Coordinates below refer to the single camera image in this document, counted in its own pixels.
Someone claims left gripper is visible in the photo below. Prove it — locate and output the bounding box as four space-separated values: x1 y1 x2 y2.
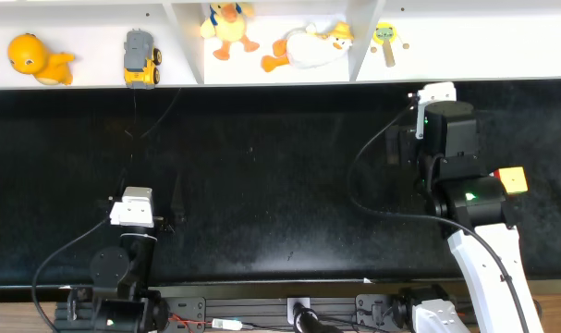
118 171 188 233

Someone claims grey and yellow toy truck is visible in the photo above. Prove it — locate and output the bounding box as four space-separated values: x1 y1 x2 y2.
122 28 164 91

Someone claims yellow rubber duck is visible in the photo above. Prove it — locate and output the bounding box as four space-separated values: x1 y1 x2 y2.
6 32 76 87

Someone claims yellow rattle drum toy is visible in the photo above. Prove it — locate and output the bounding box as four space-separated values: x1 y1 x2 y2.
369 21 411 69

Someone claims yellow plush duck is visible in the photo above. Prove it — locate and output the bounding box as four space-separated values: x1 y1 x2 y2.
200 2 261 62

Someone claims white plush duck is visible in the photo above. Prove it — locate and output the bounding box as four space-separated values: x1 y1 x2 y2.
261 20 355 74

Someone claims white shelf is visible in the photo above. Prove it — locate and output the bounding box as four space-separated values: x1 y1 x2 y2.
0 0 561 91

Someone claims many-coloured puzzle cube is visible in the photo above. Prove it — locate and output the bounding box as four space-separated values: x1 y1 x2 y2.
489 166 530 196

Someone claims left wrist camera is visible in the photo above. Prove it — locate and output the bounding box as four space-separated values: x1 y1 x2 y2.
109 186 154 229

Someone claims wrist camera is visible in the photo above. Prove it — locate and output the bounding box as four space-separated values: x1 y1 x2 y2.
415 81 458 141
109 186 154 229

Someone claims black cable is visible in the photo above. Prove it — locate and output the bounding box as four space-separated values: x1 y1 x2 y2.
345 95 533 333
31 216 115 333

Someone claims mounting rail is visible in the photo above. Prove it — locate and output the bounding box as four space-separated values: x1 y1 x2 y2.
53 294 418 333

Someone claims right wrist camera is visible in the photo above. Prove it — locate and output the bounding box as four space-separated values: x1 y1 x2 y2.
415 81 458 141

